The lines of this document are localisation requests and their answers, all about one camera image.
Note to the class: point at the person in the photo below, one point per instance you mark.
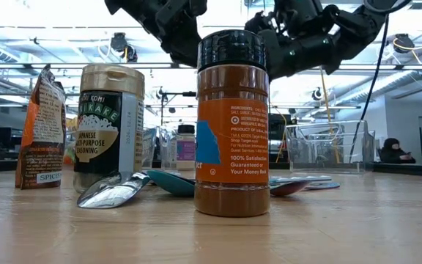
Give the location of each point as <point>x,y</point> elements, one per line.
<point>392,152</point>

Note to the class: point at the brown spice pouch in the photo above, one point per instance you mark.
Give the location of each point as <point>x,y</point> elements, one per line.
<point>42,146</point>

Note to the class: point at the black computer case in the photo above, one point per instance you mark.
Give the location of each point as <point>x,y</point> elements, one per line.
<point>277,128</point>

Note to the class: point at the teal plastic spoon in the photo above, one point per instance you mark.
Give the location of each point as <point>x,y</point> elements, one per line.
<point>170,185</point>

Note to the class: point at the furikake seasoning jar gold lid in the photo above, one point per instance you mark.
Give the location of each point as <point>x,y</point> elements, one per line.
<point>101,128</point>

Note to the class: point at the purple label jar black lid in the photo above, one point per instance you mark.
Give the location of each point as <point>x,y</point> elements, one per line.
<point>186,150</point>

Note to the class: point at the orange spice bottle black lid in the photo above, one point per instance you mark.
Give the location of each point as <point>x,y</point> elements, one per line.
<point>233,139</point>

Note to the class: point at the large silver spoon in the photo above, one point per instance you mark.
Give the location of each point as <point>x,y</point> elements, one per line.
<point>108,194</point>

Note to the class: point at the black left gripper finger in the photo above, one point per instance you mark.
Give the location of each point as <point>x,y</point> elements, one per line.
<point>185,55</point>

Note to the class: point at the black overhead device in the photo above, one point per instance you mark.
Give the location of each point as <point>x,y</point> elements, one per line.
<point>119,40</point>

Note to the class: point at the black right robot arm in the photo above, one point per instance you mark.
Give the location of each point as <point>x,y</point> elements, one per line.
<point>361,25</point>

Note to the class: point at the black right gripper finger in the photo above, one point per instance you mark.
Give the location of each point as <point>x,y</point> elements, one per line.
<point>275,58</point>

